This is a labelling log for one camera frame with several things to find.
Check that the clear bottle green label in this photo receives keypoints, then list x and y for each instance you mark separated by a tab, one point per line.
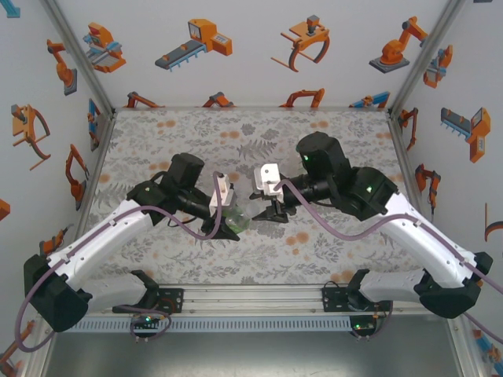
237	222

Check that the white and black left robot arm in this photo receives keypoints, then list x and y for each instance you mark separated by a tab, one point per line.
102	239

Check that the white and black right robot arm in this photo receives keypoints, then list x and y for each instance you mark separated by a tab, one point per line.
432	243

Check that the floral patterned table mat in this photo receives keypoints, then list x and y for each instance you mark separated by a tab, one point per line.
177	137

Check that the grey metal corner plate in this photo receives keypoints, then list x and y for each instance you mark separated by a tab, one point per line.
103	129

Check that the small circuit board green light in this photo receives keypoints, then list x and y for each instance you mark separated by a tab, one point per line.
363	326
147	320

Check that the wide aluminium frame rail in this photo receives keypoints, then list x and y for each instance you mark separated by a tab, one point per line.
251	300

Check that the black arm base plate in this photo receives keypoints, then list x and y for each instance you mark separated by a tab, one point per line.
177	300
330	300

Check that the aluminium frame post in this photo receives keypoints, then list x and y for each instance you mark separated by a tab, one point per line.
426	55
79	55

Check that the aluminium frame leg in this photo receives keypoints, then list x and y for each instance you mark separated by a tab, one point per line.
469	353

